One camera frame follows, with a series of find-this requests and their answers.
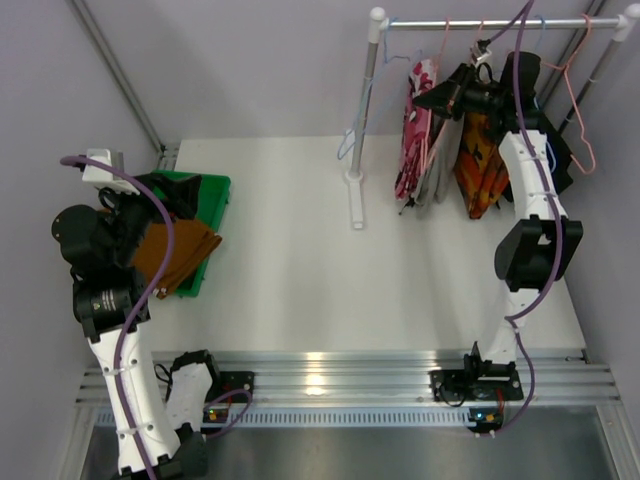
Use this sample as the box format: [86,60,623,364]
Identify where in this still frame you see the green plastic tray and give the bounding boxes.
[154,170,231,297]

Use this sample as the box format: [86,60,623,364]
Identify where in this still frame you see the light blue wire hanger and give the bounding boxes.
[336,17,423,161]

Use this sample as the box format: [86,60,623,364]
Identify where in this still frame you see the brown trousers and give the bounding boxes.
[132,219,222,300]

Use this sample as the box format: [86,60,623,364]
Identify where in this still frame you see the black trousers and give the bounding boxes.
[538,110,573,194]

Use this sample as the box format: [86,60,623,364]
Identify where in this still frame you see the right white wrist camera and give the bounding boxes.
[470,39,492,67]

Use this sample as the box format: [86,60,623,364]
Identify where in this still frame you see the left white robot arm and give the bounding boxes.
[51,173,220,479]

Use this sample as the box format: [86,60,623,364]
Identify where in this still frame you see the grey trousers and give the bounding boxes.
[416,120,463,218]

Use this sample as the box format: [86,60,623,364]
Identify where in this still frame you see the white clothes rack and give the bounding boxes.
[337,1,639,230]

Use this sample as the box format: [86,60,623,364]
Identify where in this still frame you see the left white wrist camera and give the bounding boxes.
[82,148,139,195]

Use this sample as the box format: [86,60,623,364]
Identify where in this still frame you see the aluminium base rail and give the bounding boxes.
[74,349,624,431]

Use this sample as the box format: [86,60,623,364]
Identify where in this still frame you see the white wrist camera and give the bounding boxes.
[82,148,139,195]
[470,39,492,67]

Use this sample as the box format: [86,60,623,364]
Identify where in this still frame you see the pink camouflage trousers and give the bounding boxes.
[394,58,438,201]

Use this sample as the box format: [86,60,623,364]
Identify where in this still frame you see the orange camouflage trousers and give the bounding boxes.
[454,113,509,220]

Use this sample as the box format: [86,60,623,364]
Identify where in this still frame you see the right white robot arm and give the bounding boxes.
[413,52,583,402]

